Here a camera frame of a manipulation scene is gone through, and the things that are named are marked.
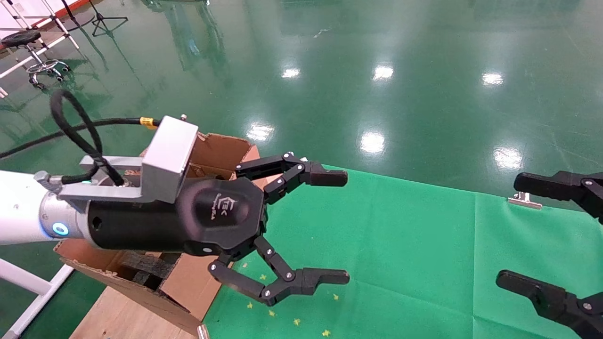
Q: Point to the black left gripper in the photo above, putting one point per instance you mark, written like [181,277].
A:
[155,226]

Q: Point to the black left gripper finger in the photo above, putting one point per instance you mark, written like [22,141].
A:
[325,276]
[325,177]

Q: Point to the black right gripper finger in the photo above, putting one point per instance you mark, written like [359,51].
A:
[556,303]
[541,183]

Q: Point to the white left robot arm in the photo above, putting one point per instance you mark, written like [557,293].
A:
[19,207]

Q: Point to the large open cardboard carton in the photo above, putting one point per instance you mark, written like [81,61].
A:
[216,150]

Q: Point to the silver cloth clamp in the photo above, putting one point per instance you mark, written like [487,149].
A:
[203,332]
[525,202]

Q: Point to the black foam block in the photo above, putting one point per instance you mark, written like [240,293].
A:
[146,266]

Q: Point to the green table cloth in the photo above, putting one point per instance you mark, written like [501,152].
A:
[400,245]

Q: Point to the black tripod stand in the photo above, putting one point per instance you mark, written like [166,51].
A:
[101,21]

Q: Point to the black round base stand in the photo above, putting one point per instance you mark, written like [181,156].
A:
[82,21]

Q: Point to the black round stool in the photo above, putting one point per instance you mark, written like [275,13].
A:
[21,37]

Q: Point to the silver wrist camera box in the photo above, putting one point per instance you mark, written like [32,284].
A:
[169,155]

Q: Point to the white metal frame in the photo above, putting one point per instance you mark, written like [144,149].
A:
[23,278]

